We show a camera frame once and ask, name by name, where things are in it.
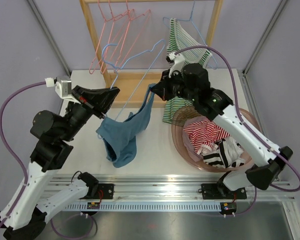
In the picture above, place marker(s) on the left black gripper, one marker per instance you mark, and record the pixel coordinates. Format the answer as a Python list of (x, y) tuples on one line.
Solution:
[(99, 100)]

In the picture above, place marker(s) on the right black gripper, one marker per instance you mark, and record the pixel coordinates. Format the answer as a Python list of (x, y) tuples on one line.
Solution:
[(162, 89)]

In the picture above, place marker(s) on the pink wire hanger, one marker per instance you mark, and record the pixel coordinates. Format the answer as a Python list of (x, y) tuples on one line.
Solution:
[(137, 20), (119, 28), (100, 45)]

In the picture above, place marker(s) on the blue tank top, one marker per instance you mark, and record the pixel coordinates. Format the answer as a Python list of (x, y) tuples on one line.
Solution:
[(120, 138)]

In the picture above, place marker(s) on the red white striped tank top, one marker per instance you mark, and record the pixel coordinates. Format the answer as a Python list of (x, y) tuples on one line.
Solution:
[(214, 134)]

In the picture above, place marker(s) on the mauve pink tank top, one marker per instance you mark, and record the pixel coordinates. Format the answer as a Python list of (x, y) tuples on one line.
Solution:
[(190, 147)]

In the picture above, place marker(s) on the black white striped tank top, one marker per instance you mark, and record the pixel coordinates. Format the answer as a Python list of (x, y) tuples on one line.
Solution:
[(227, 154)]

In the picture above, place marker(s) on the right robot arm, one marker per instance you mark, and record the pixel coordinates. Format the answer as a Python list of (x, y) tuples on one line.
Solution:
[(193, 84)]

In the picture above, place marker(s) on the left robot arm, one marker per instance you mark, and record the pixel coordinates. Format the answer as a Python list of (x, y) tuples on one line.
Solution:
[(25, 216)]

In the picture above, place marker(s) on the wooden clothes rack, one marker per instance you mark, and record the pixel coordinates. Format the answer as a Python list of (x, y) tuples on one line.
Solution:
[(209, 36)]

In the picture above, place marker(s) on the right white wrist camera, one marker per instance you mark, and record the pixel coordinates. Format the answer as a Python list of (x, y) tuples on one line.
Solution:
[(177, 62)]

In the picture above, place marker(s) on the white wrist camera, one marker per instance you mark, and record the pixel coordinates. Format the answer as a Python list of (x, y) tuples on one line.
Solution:
[(62, 86), (177, 62)]

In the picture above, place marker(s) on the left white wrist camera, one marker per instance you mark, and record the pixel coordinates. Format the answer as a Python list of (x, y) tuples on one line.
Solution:
[(62, 86)]

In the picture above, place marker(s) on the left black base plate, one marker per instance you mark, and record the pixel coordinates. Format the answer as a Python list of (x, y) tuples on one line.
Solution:
[(105, 191)]

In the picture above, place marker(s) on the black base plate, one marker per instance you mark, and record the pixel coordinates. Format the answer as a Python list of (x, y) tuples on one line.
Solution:
[(215, 191), (105, 191)]

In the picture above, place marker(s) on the aluminium mounting rail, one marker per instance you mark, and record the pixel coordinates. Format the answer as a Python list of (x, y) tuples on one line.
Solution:
[(159, 188)]

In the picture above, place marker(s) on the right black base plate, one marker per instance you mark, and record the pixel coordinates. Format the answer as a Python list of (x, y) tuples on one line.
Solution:
[(215, 191)]

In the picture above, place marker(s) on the white slotted cable duct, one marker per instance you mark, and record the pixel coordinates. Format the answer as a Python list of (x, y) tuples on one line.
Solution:
[(182, 206)]

